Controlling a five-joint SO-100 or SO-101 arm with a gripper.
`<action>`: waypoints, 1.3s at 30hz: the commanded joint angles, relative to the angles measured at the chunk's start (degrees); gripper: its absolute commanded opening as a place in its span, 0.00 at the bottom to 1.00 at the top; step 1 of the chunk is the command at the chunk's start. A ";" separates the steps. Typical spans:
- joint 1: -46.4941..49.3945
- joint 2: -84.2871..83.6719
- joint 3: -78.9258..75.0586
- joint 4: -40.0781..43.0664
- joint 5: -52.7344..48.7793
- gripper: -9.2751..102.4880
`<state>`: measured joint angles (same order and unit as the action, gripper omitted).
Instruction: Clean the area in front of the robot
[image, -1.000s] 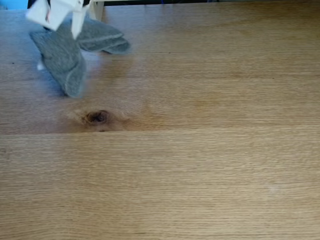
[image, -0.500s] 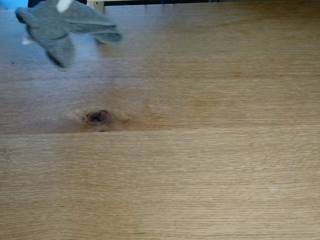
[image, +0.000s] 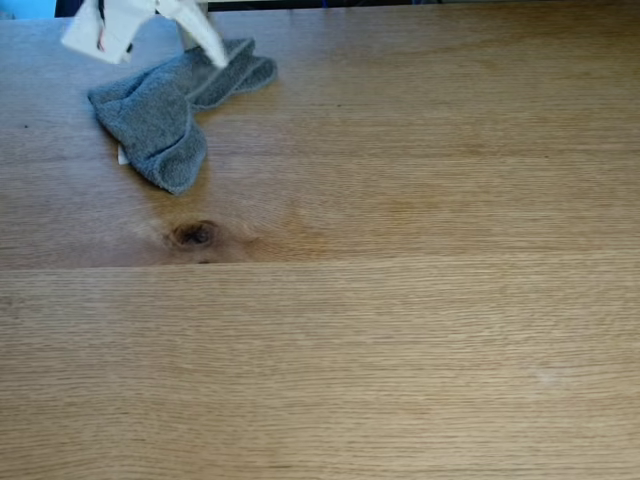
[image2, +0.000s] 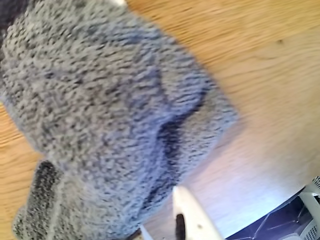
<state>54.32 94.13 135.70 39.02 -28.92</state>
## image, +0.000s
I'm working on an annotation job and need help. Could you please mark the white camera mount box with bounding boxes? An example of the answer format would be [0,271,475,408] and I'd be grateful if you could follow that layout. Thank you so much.
[59,0,152,65]

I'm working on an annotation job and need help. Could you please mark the light blue background object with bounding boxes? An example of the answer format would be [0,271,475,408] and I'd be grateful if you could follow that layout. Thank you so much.
[0,0,57,20]

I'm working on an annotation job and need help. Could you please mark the grey terry cleaning cloth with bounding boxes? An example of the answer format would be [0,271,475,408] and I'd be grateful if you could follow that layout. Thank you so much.
[87,37,279,196]

